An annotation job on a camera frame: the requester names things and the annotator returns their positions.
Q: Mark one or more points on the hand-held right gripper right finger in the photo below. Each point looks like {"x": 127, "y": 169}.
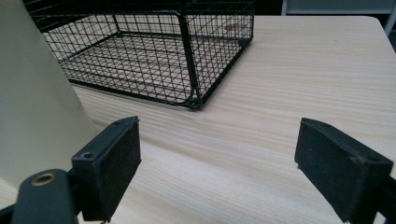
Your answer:
{"x": 336, "y": 174}

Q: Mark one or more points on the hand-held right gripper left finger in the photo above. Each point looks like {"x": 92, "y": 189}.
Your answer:
{"x": 107, "y": 168}

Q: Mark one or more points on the beige paper sheet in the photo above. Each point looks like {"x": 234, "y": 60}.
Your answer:
{"x": 34, "y": 102}

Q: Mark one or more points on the white metal frame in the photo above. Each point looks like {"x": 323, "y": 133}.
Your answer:
{"x": 342, "y": 7}

